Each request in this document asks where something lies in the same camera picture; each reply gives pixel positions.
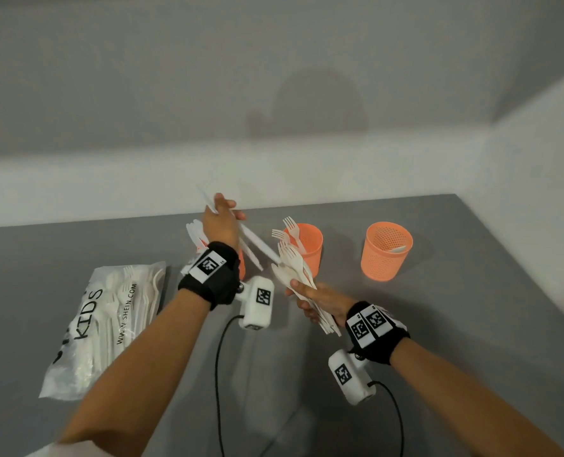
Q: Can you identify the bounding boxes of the person's right hand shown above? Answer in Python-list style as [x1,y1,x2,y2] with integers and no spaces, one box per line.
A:
[285,281,358,325]

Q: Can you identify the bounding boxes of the person's left hand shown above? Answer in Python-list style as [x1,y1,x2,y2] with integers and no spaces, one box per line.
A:
[201,192,247,253]

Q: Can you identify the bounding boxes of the bundle of white plastic cutlery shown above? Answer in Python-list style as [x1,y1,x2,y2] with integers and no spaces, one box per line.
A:
[269,241,342,337]

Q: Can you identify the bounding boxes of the white plastic knife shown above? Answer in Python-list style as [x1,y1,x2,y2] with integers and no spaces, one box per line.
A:
[195,184,281,264]
[238,234,264,273]

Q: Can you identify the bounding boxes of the person's left forearm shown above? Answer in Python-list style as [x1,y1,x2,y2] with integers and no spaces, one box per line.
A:
[57,286,212,457]

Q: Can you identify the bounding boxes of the person's right forearm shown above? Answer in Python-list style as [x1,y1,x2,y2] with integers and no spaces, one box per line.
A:
[388,337,564,457]

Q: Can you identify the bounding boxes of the bunch of white plastic knives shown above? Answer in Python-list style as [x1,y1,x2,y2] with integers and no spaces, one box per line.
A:
[185,219,212,256]

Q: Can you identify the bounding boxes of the black left wristband with marker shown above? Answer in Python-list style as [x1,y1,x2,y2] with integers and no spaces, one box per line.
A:
[177,241,241,312]

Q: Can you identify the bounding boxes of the black right wristband with markers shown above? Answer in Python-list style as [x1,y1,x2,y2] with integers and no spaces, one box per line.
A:
[345,301,411,366]

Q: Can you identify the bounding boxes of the pile of bagged white cutlery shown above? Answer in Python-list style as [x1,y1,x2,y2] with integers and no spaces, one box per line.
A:
[75,264,166,376]

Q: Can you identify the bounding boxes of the clear printed plastic bag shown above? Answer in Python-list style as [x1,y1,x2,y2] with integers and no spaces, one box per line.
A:
[38,261,168,401]

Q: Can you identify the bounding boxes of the white sleeve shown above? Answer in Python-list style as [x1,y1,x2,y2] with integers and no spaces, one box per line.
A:
[24,439,117,457]

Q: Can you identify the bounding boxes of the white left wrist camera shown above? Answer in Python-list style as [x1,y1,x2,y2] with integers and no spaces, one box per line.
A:
[236,275,276,332]

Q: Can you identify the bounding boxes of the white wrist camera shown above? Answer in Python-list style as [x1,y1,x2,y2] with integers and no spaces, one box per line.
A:
[236,275,276,332]
[328,349,377,406]

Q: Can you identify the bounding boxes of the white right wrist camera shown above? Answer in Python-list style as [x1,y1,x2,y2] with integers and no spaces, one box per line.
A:
[328,349,377,406]

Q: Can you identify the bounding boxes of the black left camera cable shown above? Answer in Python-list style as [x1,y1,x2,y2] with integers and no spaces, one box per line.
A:
[214,314,245,457]

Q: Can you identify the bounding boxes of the black camera cable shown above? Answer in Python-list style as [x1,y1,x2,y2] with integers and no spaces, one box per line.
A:
[214,314,245,457]
[368,380,405,457]

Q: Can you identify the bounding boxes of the black right camera cable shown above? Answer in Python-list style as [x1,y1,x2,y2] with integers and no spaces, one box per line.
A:
[368,380,405,457]

